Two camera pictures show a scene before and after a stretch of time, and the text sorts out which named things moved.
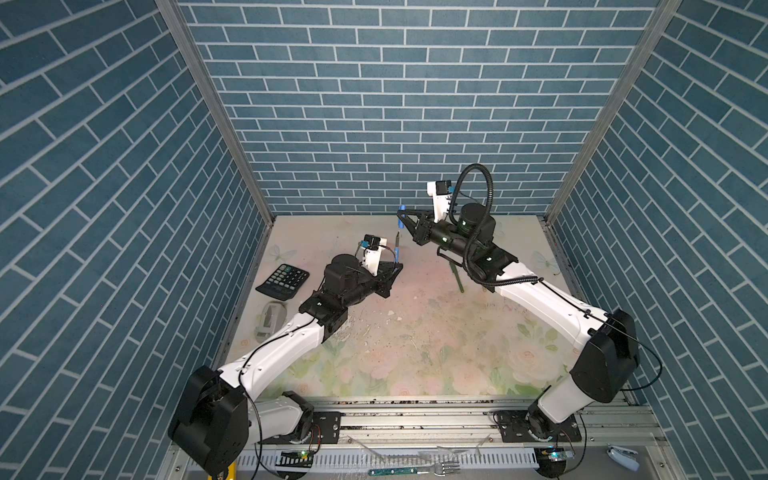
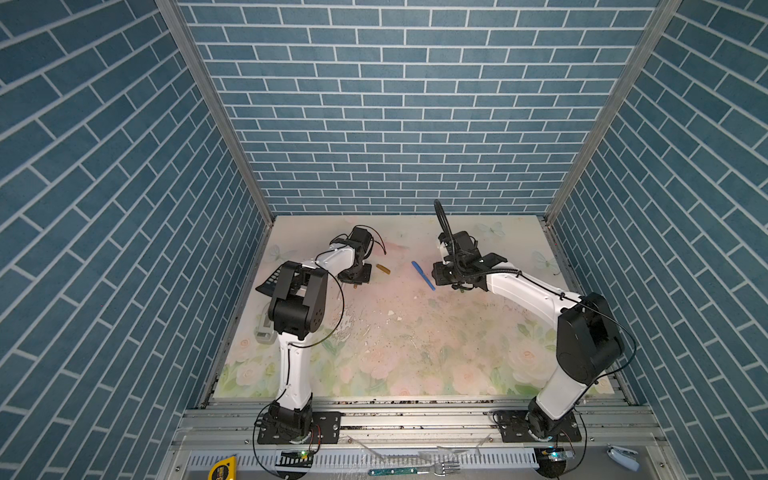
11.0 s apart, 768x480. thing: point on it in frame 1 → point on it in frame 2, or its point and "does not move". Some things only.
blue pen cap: [401, 225] → [417, 267]
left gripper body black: [376, 284] → [357, 275]
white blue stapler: [624, 456] does not move
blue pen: [397, 249] → [422, 273]
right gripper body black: [444, 235] → [445, 273]
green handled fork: [439, 469] does not move
